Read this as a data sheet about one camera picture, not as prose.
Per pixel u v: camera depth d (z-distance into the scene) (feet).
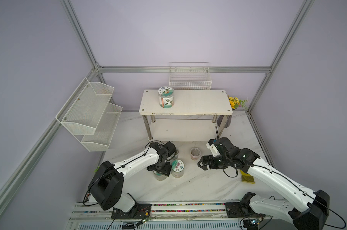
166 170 2.42
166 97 2.28
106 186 1.39
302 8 2.26
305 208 1.30
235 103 2.99
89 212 2.45
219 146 1.92
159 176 2.56
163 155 1.98
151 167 2.40
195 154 2.91
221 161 2.02
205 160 2.17
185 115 2.44
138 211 2.40
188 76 3.10
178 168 2.63
